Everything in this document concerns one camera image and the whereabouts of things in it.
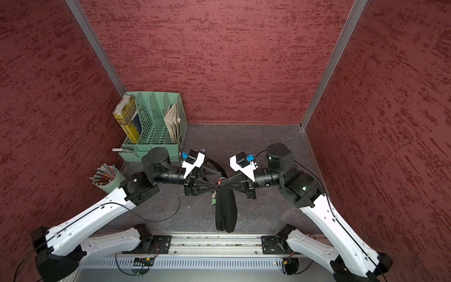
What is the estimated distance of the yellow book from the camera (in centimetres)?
93

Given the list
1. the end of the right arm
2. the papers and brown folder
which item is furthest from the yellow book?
the end of the right arm

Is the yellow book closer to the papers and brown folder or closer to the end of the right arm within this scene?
the papers and brown folder
